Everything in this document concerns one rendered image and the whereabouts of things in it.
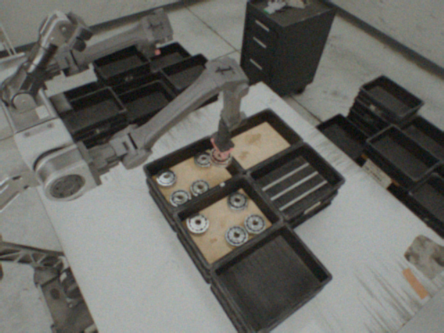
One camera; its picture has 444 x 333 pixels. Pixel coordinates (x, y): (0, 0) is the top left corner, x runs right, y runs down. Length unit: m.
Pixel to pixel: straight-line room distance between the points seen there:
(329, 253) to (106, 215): 1.12
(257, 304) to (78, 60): 1.16
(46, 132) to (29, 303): 1.65
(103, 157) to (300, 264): 0.97
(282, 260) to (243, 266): 0.17
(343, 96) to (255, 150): 2.01
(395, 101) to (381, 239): 1.43
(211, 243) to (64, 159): 0.79
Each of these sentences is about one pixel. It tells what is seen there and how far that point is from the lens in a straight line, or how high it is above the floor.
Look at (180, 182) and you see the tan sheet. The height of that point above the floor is 0.83.
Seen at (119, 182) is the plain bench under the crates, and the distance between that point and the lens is 1.90.
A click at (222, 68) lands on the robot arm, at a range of 0.91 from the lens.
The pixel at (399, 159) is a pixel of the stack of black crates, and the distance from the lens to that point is 2.59.
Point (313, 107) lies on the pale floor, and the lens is 3.46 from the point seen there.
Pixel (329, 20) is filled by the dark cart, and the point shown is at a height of 0.80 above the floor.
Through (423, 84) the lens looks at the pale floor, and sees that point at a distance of 4.30.
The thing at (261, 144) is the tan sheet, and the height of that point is 0.83.
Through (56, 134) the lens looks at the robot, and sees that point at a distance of 1.02.
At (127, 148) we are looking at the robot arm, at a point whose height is 1.46.
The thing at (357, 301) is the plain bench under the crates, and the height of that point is 0.70.
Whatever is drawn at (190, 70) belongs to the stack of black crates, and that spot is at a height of 0.49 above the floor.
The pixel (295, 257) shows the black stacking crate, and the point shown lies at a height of 0.83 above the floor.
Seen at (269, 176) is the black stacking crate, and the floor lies 0.83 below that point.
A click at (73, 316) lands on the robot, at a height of 0.24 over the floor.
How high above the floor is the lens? 2.22
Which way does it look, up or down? 53 degrees down
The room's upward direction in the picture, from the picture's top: 4 degrees clockwise
